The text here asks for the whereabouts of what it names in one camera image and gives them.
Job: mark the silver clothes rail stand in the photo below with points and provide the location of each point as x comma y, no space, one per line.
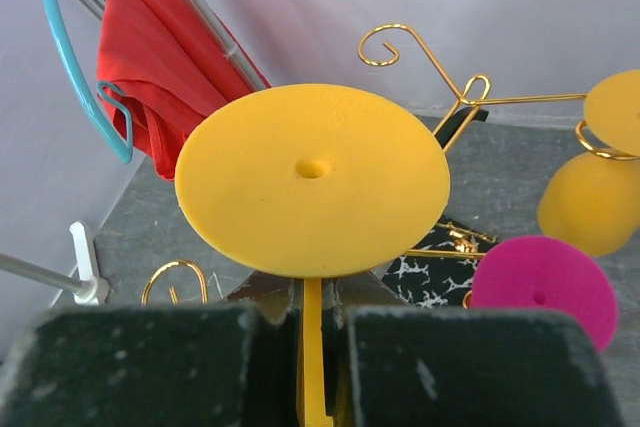
233,52

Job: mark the orange wine glass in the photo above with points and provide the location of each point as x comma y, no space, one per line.
312,187
592,202

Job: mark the teal clothes hanger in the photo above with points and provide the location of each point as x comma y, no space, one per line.
122,145

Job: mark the pink wine glass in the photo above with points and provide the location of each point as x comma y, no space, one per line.
539,272

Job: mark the red cloth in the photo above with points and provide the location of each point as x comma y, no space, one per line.
172,72

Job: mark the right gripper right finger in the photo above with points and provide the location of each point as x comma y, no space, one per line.
402,366

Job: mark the gold wine glass rack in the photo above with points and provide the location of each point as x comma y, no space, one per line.
450,147

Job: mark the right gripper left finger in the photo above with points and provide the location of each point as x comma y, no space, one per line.
224,365

